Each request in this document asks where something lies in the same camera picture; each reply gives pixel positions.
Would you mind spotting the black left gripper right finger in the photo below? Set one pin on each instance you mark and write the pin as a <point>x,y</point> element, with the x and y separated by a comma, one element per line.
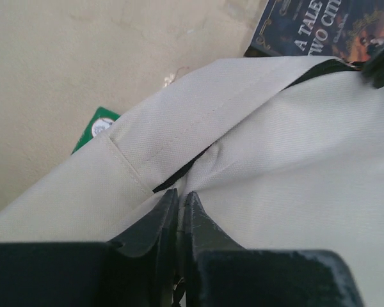
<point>220,272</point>

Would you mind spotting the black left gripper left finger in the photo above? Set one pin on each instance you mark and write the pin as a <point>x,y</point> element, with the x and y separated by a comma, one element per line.
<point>136,268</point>

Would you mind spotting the dark tale of two cities book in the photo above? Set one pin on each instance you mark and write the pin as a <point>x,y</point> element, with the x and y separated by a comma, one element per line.
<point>349,29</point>

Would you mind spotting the beige canvas backpack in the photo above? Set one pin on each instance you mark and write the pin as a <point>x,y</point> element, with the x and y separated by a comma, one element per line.
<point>280,158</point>

